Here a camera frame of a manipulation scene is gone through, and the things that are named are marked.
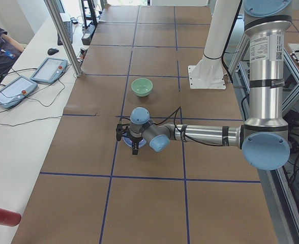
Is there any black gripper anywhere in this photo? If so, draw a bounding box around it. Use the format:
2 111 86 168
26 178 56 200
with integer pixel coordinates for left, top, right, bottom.
128 135 143 155

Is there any blue bowl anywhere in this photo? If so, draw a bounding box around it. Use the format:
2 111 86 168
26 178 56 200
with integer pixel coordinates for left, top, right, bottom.
123 137 146 148

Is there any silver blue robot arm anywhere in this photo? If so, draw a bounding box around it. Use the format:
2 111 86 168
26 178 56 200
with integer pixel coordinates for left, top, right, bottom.
116 1 292 171

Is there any green bowl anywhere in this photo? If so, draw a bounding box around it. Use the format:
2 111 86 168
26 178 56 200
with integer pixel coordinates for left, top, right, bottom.
131 78 153 97

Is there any far teach pendant tablet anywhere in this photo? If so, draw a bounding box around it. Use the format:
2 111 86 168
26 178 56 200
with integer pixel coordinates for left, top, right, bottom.
31 57 68 84

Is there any teach pendant tablet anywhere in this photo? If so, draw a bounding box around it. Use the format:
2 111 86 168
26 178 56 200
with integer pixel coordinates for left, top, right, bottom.
0 76 38 109
31 57 68 84

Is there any black computer mouse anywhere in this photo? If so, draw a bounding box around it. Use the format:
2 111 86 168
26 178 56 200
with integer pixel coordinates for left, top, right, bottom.
47 48 59 56

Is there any near teach pendant tablet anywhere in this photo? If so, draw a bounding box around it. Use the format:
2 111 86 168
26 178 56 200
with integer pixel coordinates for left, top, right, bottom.
0 76 38 109

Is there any black keyboard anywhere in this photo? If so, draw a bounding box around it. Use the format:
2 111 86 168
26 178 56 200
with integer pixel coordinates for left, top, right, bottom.
57 21 73 46

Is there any red cylinder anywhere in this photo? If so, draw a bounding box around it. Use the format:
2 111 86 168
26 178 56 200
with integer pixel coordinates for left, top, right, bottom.
0 208 21 227

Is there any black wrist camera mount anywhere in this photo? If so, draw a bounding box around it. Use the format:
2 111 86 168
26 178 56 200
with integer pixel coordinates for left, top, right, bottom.
115 124 130 141

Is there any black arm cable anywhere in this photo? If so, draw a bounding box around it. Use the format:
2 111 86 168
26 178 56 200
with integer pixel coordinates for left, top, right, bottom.
119 106 229 147

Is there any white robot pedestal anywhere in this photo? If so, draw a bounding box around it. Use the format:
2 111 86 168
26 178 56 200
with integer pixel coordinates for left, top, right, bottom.
188 0 242 89

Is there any aluminium frame post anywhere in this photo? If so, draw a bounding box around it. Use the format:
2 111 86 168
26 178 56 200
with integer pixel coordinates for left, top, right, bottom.
44 0 82 77

